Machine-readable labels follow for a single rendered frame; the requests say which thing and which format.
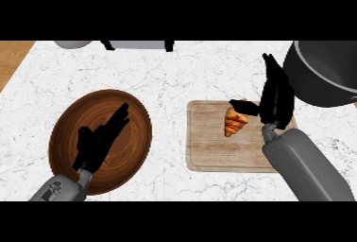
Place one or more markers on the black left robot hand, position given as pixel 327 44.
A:
pixel 97 141

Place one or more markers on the brown wooden bowl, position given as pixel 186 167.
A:
pixel 100 141

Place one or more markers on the pale wooden cutting board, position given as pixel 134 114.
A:
pixel 218 148

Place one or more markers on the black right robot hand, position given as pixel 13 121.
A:
pixel 276 100

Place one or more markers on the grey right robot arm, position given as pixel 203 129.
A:
pixel 304 165

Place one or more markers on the dark grey pot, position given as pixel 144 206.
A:
pixel 324 75

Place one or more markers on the golden brown croissant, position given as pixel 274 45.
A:
pixel 233 123

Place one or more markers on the grey appliance with black legs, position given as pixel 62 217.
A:
pixel 138 45

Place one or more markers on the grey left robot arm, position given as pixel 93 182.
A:
pixel 65 188

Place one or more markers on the pale grey round object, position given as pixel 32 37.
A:
pixel 71 44

